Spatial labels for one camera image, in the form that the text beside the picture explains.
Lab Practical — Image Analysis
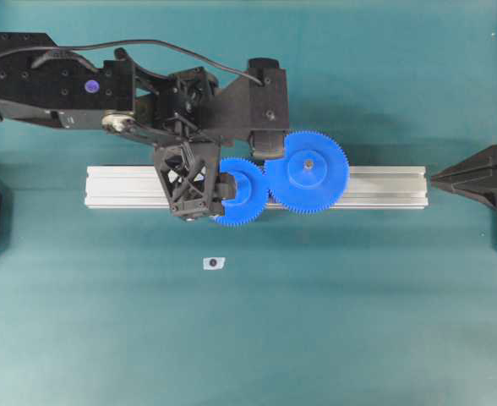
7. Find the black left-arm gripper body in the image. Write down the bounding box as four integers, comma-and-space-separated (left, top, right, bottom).
134, 67, 222, 221

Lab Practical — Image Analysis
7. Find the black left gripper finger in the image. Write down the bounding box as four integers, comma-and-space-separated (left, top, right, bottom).
211, 185, 237, 207
216, 173, 237, 189

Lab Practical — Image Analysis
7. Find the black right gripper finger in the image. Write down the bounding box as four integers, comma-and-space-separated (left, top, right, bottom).
431, 145, 497, 179
431, 177, 497, 207

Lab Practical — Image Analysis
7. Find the small blue gear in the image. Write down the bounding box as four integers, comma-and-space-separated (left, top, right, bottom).
211, 157, 269, 227

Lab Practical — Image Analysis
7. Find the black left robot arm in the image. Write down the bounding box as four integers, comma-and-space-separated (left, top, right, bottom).
0, 33, 236, 221

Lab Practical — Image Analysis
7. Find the large blue gear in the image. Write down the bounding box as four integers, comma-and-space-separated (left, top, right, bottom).
264, 130, 350, 214

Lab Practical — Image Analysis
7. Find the white marker sticker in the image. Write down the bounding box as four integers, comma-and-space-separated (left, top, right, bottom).
203, 257, 226, 271

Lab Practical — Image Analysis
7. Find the aluminium extrusion rail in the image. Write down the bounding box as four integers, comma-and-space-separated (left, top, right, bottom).
85, 166, 429, 210

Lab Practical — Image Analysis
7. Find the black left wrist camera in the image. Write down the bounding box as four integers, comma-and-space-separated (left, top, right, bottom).
198, 58, 290, 160

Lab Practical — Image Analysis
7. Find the black camera cable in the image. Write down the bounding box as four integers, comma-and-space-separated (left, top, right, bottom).
0, 39, 261, 83

